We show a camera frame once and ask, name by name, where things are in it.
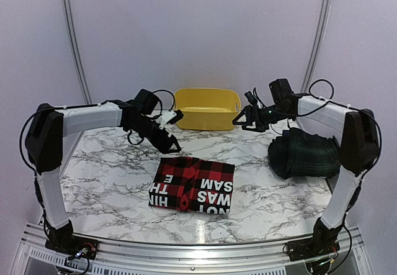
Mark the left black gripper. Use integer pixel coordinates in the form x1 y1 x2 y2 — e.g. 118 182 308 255
129 116 181 154

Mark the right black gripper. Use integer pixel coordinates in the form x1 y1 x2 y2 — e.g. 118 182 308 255
232 104 293 133

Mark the red black plaid shirt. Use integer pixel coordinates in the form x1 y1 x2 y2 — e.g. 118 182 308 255
148 156 235 215

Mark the dark green plaid skirt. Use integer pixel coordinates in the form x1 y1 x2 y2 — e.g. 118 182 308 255
268 127 341 179

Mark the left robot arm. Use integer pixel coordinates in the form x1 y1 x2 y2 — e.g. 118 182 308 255
19 89 183 253

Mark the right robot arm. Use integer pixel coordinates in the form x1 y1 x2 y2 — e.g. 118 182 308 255
232 78 382 255

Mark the yellow plastic basket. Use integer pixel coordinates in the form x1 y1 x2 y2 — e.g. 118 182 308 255
174 88 241 131

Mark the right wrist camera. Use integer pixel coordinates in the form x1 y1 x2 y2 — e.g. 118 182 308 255
244 91 258 107

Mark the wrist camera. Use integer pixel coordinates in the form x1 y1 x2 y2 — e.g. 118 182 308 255
155 110 184 129
244 91 258 107

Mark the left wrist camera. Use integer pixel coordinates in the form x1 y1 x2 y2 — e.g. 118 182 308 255
155 110 184 129

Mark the aluminium front rail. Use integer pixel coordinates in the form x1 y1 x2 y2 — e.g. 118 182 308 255
11 223 373 274

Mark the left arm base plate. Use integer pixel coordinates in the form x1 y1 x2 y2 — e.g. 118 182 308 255
45 236 99 259

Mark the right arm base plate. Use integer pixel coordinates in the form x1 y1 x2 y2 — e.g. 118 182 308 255
282 238 340 261

